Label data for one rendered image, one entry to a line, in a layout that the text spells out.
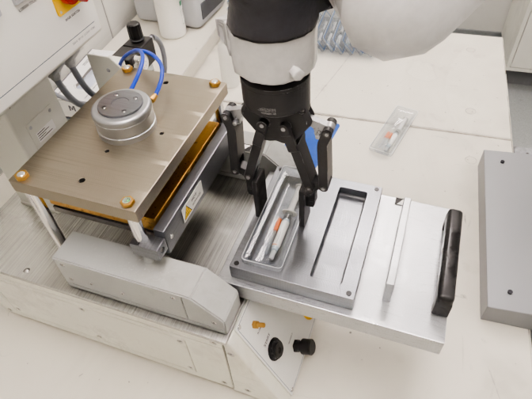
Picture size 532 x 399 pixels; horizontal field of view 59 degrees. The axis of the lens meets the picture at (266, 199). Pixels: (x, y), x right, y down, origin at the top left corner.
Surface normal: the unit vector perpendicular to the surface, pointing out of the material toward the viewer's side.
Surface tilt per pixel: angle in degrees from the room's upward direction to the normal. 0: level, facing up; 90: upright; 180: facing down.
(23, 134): 90
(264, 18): 91
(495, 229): 4
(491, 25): 90
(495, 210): 4
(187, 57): 0
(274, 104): 90
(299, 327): 65
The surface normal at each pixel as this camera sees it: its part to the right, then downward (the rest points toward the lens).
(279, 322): 0.83, -0.09
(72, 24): 0.94, 0.21
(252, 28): -0.50, 0.44
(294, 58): 0.46, 0.61
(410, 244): -0.05, -0.68
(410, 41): 0.15, 0.83
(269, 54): -0.10, 0.73
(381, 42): -0.50, 0.79
